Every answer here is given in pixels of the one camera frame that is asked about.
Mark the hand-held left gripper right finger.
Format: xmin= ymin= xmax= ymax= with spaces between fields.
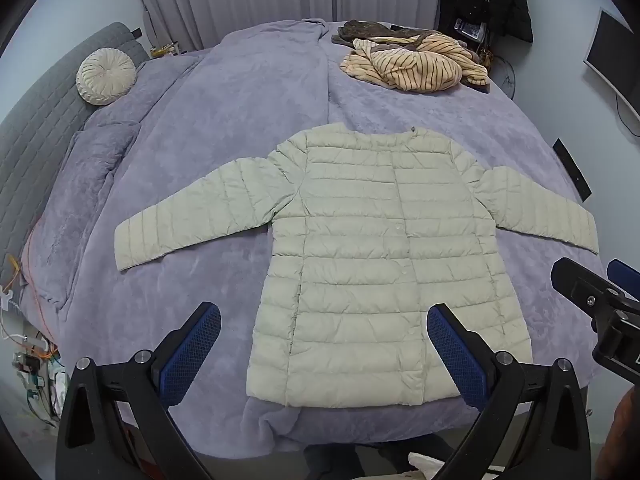
xmin=426 ymin=302 xmax=592 ymax=480

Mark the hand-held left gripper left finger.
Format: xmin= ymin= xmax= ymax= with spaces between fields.
xmin=55 ymin=301 xmax=222 ymax=480

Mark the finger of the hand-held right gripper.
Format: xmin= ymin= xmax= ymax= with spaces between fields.
xmin=606 ymin=259 xmax=640 ymax=295
xmin=550 ymin=257 xmax=640 ymax=317

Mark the cream quilted puffer jacket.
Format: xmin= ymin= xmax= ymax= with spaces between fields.
xmin=114 ymin=124 xmax=600 ymax=408

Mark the person's right hand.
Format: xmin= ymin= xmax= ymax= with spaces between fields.
xmin=599 ymin=389 xmax=640 ymax=480

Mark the black flat strip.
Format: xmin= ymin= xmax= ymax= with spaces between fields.
xmin=552 ymin=138 xmax=593 ymax=204

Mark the white crumpled cloth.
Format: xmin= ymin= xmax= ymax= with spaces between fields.
xmin=407 ymin=452 xmax=453 ymax=480

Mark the black computer monitor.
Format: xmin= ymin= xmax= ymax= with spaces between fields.
xmin=583 ymin=7 xmax=640 ymax=112

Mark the black standing fan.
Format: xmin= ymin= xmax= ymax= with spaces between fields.
xmin=492 ymin=56 xmax=517 ymax=99

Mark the purple fleece blanket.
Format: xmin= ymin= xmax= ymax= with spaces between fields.
xmin=20 ymin=19 xmax=607 ymax=461

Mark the grey quilted headboard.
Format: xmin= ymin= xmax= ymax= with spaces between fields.
xmin=0 ymin=22 xmax=151 ymax=291

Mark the cream striped fleece garment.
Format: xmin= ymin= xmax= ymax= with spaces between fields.
xmin=339 ymin=31 xmax=493 ymax=93

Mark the round cream pleated cushion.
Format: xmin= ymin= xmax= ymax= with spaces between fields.
xmin=76 ymin=47 xmax=137 ymax=107

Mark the dark brown garment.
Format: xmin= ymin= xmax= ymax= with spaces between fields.
xmin=331 ymin=19 xmax=441 ymax=49

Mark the black monitor cable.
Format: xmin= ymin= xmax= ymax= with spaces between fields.
xmin=615 ymin=94 xmax=640 ymax=138

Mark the tangle of cables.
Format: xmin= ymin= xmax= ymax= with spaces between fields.
xmin=0 ymin=255 xmax=70 ymax=428

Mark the orange cable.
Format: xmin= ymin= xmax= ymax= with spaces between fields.
xmin=20 ymin=220 xmax=63 ymax=366

